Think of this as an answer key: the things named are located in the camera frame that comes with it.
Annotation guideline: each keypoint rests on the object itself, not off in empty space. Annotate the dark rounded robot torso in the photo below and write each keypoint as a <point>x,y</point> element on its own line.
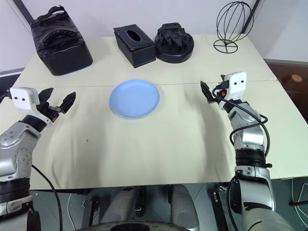
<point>134,226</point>

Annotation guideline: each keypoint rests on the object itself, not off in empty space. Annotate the large black padded bag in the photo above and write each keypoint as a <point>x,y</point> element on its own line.
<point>60,44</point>

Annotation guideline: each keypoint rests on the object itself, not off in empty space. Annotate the black leather tissue box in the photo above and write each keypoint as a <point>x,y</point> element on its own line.
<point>134,44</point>

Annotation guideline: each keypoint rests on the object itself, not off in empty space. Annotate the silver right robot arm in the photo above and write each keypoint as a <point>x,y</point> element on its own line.
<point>251,139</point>

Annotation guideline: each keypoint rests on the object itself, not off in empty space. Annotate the round black folded bag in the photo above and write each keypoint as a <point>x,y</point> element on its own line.
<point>174,44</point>

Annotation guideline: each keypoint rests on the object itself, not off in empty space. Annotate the silver right robot leg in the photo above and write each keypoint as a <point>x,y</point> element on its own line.
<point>183,204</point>

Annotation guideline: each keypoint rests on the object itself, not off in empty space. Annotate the light blue round plate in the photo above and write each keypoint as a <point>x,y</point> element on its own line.
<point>134,98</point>

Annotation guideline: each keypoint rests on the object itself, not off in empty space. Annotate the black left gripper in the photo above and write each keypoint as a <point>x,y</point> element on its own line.
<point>50,109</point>

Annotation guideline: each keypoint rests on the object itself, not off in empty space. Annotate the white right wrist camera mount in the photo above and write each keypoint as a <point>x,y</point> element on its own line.
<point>237,84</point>

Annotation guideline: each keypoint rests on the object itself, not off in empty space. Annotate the black diagonal frame bar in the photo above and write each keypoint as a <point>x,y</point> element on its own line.
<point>25,10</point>
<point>252,15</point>

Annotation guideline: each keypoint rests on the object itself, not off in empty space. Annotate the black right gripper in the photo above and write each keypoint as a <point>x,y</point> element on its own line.
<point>221,90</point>

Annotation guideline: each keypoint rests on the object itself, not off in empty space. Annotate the cream tablecloth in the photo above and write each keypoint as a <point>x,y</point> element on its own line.
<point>144,144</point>

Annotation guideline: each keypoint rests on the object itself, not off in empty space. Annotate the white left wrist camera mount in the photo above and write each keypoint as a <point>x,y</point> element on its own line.
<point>22,97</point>

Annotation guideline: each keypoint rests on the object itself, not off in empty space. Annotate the round wooden knob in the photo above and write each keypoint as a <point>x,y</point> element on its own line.
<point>296,78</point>

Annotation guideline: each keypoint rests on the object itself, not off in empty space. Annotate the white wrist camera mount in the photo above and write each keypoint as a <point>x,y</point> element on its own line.
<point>237,84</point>
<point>22,97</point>

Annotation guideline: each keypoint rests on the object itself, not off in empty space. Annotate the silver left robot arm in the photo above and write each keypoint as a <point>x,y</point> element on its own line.
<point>16,144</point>

